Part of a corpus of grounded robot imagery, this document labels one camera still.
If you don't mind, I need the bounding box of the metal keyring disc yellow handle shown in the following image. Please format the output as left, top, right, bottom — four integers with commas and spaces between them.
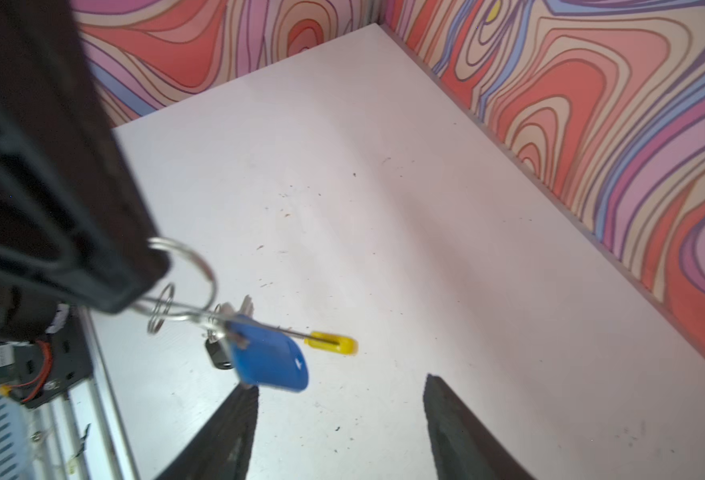
130, 237, 358, 356

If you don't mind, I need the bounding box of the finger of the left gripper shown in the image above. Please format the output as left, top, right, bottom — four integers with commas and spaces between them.
0, 1, 170, 341

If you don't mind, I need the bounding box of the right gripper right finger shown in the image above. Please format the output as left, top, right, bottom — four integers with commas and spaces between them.
422, 374, 532, 480

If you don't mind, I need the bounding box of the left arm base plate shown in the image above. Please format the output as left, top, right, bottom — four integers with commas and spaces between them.
0, 308, 94, 410

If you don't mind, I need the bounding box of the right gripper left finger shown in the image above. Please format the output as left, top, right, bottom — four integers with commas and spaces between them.
158, 385, 260, 480

